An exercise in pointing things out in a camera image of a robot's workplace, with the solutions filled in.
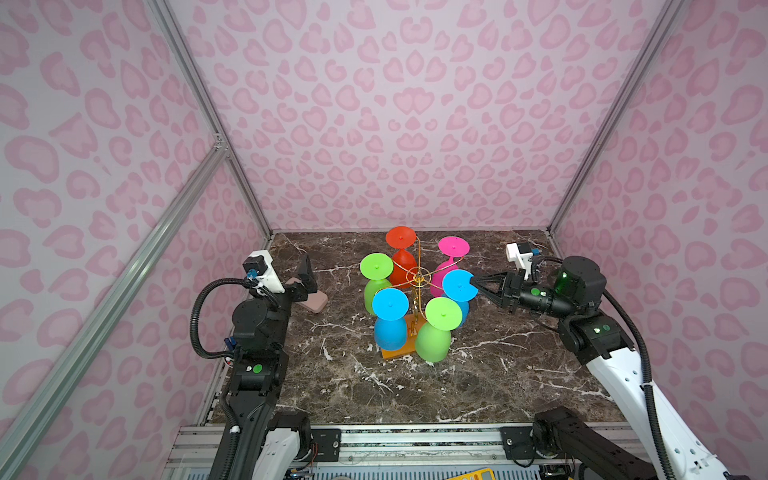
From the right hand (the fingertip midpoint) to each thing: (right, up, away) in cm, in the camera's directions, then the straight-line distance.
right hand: (476, 284), depth 60 cm
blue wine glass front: (-17, -11, +7) cm, 22 cm away
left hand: (-40, +6, +5) cm, 41 cm away
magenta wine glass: (-3, +8, +12) cm, 14 cm away
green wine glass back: (-20, +3, +6) cm, 22 cm away
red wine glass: (-14, +3, +9) cm, 17 cm away
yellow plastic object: (+2, -44, +8) cm, 45 cm away
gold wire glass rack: (-12, -7, 0) cm, 14 cm away
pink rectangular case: (-42, -9, +38) cm, 57 cm away
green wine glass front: (-7, -6, -1) cm, 9 cm away
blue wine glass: (-3, -1, +2) cm, 4 cm away
